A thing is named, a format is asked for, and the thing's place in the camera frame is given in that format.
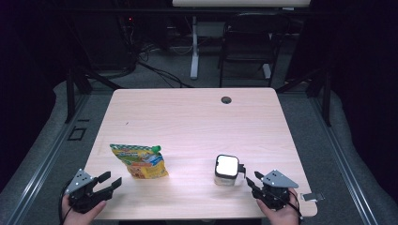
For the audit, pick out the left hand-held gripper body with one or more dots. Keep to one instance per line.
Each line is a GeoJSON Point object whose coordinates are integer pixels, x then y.
{"type": "Point", "coordinates": [82, 193]}

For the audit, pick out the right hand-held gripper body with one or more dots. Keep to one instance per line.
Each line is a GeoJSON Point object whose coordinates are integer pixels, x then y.
{"type": "Point", "coordinates": [275, 190]}

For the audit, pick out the yellow spout pouch green cap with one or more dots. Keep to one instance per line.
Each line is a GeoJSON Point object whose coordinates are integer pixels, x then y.
{"type": "Point", "coordinates": [140, 162]}

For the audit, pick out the person's left hand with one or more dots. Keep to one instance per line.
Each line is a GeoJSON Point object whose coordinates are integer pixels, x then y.
{"type": "Point", "coordinates": [79, 218]}

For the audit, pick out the person's right hand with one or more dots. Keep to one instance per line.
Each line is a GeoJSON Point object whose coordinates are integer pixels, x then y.
{"type": "Point", "coordinates": [283, 217]}

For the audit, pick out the black metal stand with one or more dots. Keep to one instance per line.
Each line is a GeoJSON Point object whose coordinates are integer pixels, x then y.
{"type": "Point", "coordinates": [327, 97]}
{"type": "Point", "coordinates": [71, 93]}

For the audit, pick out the black chair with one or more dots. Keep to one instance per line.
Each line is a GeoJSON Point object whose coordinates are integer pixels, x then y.
{"type": "Point", "coordinates": [250, 40]}

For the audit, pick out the dark cabinet with red light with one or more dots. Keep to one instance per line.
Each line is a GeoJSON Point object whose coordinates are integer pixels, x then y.
{"type": "Point", "coordinates": [103, 40]}

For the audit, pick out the white desk with white legs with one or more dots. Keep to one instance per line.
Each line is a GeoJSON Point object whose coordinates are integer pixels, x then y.
{"type": "Point", "coordinates": [195, 47]}

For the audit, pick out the grey metal floor rail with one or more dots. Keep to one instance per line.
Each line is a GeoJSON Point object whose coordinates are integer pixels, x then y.
{"type": "Point", "coordinates": [344, 168]}
{"type": "Point", "coordinates": [47, 162]}

